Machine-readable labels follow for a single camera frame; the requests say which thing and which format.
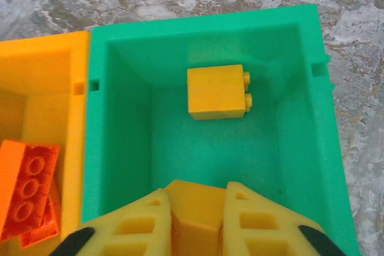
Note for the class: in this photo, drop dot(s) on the green plastic bin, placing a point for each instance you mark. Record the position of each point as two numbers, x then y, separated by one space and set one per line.
270 154

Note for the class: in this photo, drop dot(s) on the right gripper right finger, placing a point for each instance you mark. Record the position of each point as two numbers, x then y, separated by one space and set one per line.
264 232

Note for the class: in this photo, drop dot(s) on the small yellow lego brick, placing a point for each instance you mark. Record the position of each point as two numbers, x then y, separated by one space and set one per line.
195 208

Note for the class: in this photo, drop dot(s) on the orange plastic bin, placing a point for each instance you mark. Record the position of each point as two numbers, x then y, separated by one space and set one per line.
45 112

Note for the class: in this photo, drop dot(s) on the orange lego brick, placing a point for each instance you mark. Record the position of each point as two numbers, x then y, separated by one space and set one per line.
45 234
27 190

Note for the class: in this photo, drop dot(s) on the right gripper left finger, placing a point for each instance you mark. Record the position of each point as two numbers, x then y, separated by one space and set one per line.
126 232

